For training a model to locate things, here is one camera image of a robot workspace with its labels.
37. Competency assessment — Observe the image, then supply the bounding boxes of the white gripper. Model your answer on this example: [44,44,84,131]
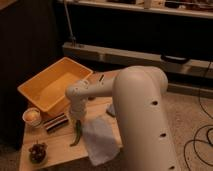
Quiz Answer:
[69,99,86,126]

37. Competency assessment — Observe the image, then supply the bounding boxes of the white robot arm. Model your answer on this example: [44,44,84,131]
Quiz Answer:
[65,66,181,171]

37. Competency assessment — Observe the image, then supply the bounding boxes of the striped black red white block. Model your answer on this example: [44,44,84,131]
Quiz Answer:
[43,113,69,134]

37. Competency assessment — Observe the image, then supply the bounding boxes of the blue sponge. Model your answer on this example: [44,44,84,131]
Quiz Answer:
[106,104,116,117]

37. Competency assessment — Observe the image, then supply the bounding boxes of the light blue cloth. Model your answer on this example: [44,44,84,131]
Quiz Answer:
[83,117,120,166]

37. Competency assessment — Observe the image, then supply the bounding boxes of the yellow plastic bin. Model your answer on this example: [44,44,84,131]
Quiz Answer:
[18,57,93,116]

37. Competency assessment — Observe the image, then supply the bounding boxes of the white bowl with food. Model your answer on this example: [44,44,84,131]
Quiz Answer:
[22,107,42,127]

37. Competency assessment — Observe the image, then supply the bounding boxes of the wooden table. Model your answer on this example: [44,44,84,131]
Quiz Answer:
[18,68,134,171]

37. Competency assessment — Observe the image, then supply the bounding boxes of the metal pole stand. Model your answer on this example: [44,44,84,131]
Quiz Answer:
[63,0,76,46]

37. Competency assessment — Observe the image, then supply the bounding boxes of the grey metal bench rail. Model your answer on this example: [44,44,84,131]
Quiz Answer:
[62,42,213,79]

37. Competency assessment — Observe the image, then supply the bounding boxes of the black handle on rail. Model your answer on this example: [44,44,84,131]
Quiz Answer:
[161,55,189,64]

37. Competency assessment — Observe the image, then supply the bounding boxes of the black cables on floor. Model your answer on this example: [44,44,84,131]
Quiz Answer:
[183,59,213,171]

